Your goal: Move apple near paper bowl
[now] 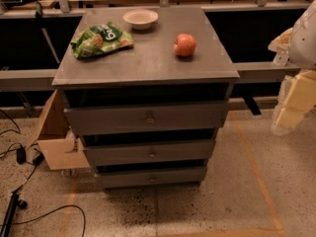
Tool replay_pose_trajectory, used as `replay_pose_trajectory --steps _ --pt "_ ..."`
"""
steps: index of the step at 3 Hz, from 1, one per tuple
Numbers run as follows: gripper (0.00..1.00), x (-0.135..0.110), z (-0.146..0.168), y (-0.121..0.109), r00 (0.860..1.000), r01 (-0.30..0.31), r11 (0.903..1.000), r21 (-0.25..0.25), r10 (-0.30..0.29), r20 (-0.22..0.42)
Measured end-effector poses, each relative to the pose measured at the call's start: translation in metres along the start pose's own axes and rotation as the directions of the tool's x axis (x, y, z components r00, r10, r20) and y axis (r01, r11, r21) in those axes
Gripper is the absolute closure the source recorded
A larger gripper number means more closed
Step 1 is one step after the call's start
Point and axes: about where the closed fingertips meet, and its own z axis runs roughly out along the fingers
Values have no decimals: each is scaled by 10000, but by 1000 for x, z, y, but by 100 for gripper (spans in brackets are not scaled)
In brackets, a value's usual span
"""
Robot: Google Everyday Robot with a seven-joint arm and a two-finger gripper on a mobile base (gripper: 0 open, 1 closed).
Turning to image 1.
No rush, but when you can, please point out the red apple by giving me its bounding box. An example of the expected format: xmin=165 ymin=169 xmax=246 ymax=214
xmin=174 ymin=34 xmax=197 ymax=57

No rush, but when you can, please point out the grey drawer cabinet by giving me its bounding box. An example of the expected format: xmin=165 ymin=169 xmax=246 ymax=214
xmin=53 ymin=7 xmax=238 ymax=189

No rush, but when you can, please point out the black power adapter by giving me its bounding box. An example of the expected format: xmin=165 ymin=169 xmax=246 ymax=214
xmin=16 ymin=146 xmax=26 ymax=164

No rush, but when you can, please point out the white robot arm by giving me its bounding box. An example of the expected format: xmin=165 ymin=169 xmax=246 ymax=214
xmin=268 ymin=1 xmax=316 ymax=135

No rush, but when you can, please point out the cardboard box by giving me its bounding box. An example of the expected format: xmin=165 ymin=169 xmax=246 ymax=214
xmin=26 ymin=90 xmax=90 ymax=170

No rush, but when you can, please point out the green chip bag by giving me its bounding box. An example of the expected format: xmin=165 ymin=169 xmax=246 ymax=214
xmin=70 ymin=22 xmax=134 ymax=59

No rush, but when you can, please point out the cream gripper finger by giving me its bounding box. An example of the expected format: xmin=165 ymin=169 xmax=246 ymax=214
xmin=271 ymin=70 xmax=316 ymax=135

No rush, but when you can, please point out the black tripod leg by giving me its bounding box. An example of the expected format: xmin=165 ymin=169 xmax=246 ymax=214
xmin=0 ymin=193 xmax=28 ymax=237

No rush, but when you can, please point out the white paper bowl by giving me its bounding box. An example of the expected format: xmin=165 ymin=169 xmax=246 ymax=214
xmin=123 ymin=9 xmax=158 ymax=30

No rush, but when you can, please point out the black floor cable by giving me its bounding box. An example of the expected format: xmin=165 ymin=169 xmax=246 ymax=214
xmin=0 ymin=204 xmax=87 ymax=237

